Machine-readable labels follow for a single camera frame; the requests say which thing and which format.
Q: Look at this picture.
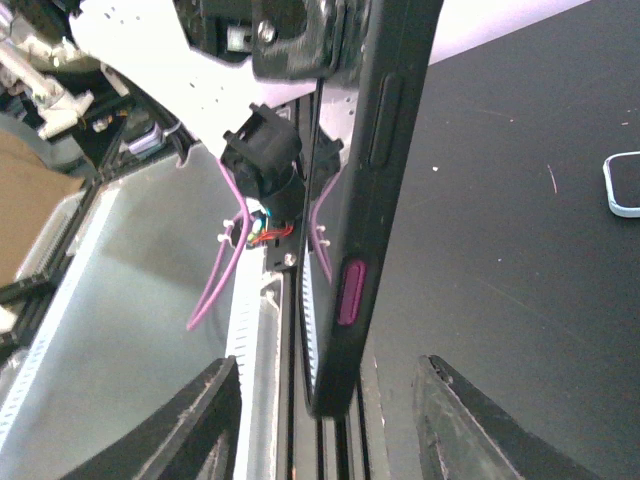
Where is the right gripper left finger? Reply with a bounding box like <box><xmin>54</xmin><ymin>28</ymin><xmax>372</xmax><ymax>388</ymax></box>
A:
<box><xmin>64</xmin><ymin>356</ymin><xmax>241</xmax><ymax>479</ymax></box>

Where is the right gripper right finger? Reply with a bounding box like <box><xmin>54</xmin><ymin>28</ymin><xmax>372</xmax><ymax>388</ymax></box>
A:
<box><xmin>413</xmin><ymin>355</ymin><xmax>598</xmax><ymax>479</ymax></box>

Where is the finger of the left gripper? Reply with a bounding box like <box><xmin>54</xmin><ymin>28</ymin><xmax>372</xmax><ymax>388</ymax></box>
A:
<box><xmin>251</xmin><ymin>1</ymin><xmax>370</xmax><ymax>79</ymax></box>

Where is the black phone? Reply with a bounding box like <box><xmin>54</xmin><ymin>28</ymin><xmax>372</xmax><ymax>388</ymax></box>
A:
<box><xmin>298</xmin><ymin>1</ymin><xmax>442</xmax><ymax>418</ymax></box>

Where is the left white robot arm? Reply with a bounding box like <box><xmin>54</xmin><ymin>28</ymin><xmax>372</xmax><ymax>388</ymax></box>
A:
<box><xmin>69</xmin><ymin>1</ymin><xmax>370</xmax><ymax>223</ymax></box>

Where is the phone in blue case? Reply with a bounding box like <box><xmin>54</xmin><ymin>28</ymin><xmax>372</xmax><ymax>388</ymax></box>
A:
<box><xmin>603</xmin><ymin>151</ymin><xmax>639</xmax><ymax>219</ymax></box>

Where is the left circuit board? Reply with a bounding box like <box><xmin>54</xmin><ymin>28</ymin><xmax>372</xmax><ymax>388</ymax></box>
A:
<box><xmin>246</xmin><ymin>211</ymin><xmax>294</xmax><ymax>247</ymax></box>

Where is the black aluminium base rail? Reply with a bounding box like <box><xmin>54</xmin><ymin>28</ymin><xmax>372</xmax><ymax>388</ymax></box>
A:
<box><xmin>266</xmin><ymin>240</ymin><xmax>391</xmax><ymax>479</ymax></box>

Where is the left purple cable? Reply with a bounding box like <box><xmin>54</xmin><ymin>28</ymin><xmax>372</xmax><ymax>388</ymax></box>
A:
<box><xmin>185</xmin><ymin>154</ymin><xmax>346</xmax><ymax>332</ymax></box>

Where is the white slotted cable duct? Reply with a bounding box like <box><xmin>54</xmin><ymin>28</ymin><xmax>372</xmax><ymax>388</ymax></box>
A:
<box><xmin>1</xmin><ymin>189</ymin><xmax>283</xmax><ymax>479</ymax></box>

